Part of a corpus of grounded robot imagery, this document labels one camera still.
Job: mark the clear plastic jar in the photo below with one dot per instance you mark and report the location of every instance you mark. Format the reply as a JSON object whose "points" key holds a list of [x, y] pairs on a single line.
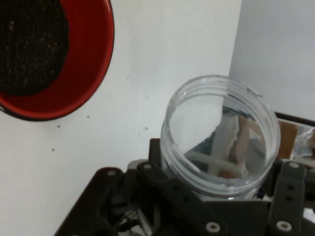
{"points": [[270, 147]]}

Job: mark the black seeds pile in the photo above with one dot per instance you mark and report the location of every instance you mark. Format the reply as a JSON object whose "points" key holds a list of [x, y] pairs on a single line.
{"points": [[29, 49]]}

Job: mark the black stand pole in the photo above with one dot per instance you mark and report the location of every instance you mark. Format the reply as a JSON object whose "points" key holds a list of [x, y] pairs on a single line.
{"points": [[295, 120]]}

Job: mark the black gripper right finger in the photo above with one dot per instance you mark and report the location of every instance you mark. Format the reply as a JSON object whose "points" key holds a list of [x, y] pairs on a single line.
{"points": [[288, 196]]}

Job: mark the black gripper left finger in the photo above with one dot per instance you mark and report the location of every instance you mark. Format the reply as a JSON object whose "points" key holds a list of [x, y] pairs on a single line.
{"points": [[172, 191]]}

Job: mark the small brown cardboard box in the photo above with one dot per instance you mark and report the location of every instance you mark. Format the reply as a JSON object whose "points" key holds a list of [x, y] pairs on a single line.
{"points": [[286, 140]]}

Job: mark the clear plastic bag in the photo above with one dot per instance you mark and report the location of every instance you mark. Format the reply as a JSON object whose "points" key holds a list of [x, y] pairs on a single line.
{"points": [[305, 142]]}

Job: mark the red bowl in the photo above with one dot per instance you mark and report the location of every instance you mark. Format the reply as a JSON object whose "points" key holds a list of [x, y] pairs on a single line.
{"points": [[86, 61]]}

